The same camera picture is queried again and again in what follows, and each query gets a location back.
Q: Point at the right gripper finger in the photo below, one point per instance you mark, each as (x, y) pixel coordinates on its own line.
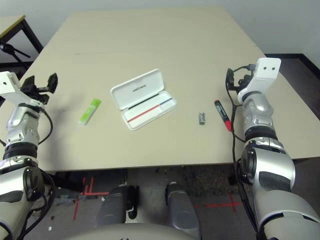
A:
(230, 78)

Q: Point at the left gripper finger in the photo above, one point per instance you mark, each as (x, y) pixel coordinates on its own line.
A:
(28, 83)
(53, 82)

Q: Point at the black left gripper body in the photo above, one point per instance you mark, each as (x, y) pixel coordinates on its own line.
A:
(37, 93)

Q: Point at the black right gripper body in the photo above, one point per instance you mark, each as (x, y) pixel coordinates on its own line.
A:
(241, 81)

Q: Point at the black marker red cap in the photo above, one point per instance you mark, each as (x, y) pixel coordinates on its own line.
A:
(221, 111)

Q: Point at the green highlighter pen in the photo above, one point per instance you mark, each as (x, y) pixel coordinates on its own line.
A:
(88, 112)

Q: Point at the eraser with black wrapper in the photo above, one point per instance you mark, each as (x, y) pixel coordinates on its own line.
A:
(202, 118)

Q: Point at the white pencil case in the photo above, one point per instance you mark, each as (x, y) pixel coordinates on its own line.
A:
(140, 87)

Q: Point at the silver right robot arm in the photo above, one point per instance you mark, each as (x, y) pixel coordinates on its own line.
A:
(270, 175)

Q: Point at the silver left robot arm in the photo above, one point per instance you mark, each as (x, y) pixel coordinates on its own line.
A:
(22, 120)

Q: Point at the black tripod stand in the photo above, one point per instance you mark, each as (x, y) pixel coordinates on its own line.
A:
(11, 50)

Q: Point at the side table with tripod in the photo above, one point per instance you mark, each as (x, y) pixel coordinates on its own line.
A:
(10, 25)

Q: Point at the black table leg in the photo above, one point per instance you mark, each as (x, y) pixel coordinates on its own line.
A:
(233, 175)

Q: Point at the red floor tape lines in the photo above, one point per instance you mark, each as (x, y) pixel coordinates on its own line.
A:
(87, 193)

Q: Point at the red floor tape cross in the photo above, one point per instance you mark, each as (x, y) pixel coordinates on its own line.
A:
(231, 205)

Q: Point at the grey robot left leg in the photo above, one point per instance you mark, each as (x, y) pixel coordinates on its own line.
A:
(112, 207)

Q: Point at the grey robot leg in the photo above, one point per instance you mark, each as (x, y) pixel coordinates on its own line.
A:
(112, 207)
(180, 207)

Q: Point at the grey robot right leg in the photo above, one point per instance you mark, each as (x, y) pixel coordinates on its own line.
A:
(180, 207)

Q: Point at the beige robot torso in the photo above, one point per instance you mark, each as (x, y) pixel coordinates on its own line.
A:
(130, 233)

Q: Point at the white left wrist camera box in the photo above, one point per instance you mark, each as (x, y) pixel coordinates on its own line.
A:
(8, 83)

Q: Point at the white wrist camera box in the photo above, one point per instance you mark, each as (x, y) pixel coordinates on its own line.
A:
(265, 72)
(8, 83)

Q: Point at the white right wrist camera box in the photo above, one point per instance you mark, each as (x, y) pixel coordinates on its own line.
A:
(265, 72)

